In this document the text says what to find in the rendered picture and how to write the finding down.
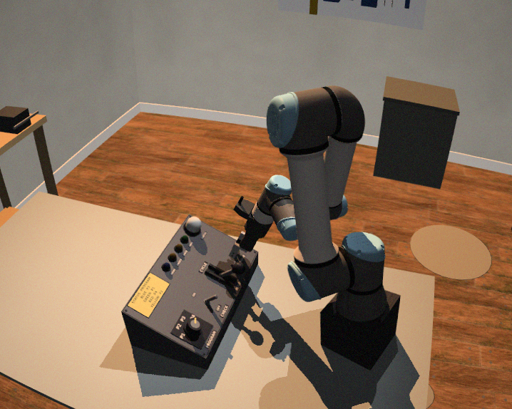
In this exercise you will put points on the black control console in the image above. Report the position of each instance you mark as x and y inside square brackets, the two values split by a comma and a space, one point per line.
[184, 305]

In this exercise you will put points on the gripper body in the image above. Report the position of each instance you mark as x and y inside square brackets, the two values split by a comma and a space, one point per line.
[257, 224]

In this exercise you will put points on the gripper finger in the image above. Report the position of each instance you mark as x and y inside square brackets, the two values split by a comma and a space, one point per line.
[235, 250]
[240, 237]

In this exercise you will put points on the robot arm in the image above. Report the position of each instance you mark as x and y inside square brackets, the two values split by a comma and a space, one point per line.
[304, 125]

